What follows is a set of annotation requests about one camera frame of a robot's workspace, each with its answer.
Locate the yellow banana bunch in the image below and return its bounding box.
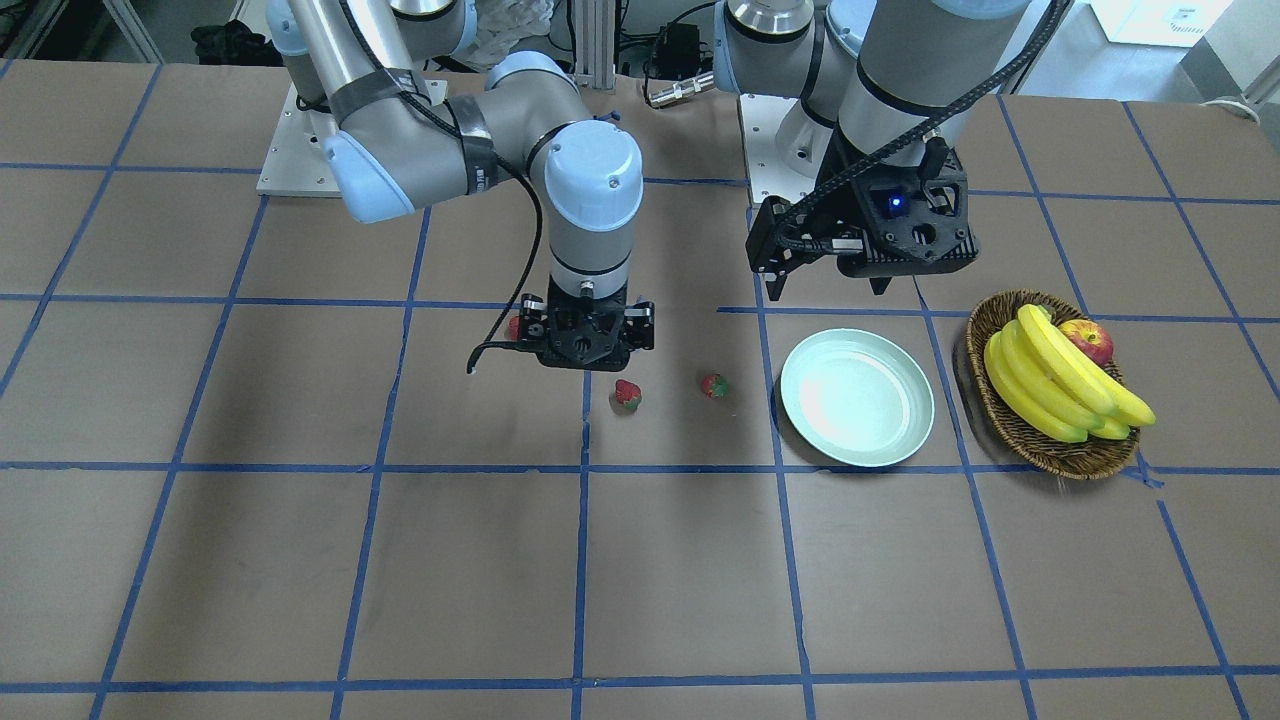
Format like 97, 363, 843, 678
984, 304, 1157, 443

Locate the light green plate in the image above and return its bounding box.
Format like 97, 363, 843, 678
780, 328, 934, 468

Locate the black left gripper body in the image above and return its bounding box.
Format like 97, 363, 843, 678
746, 140, 979, 301

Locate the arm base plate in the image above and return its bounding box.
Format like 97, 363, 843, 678
739, 94, 832, 209
256, 79, 451, 197

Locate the red apple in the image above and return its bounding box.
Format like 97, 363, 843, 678
1059, 318, 1114, 366

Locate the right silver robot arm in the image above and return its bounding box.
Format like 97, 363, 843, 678
265, 1, 655, 372

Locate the wicker basket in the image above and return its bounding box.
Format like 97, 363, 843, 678
952, 288, 1142, 480

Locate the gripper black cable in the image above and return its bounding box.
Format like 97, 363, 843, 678
466, 150, 547, 375

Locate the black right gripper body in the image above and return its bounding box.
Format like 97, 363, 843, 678
518, 282, 657, 369

